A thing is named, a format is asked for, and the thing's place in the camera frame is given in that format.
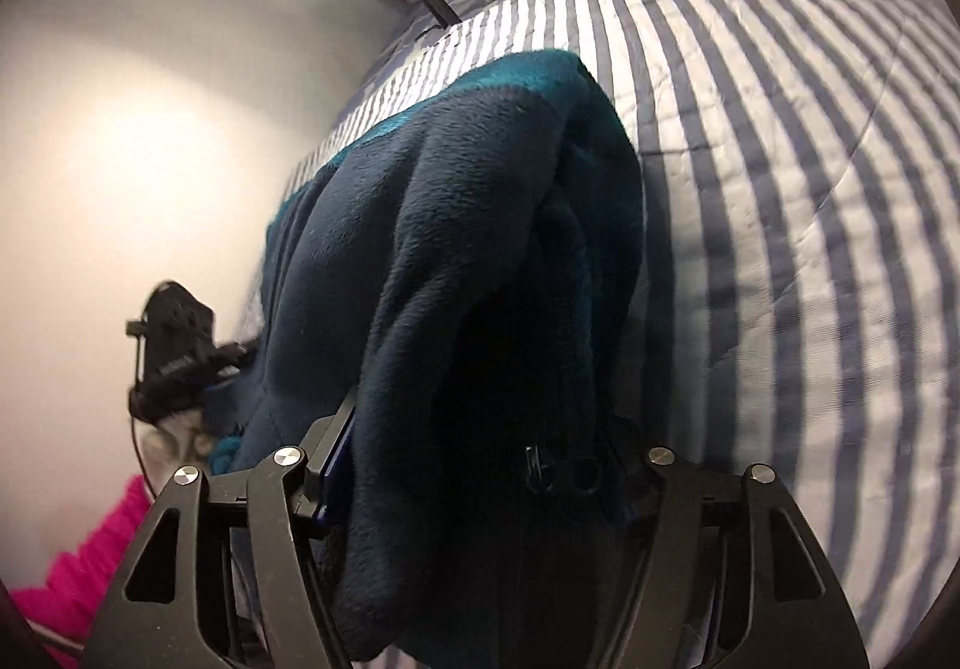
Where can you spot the grey white striped quilt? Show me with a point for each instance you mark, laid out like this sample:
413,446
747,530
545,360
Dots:
787,226

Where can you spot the person's left hand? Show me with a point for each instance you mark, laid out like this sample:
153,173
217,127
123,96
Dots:
180,440

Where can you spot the person's left forearm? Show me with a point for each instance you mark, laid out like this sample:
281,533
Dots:
82,579

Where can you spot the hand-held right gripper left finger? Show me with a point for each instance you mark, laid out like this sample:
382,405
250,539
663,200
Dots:
337,466

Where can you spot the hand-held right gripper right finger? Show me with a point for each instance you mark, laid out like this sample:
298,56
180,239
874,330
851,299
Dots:
675,489

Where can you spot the teal plaid fleece jacket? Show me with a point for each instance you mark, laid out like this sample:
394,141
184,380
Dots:
450,264

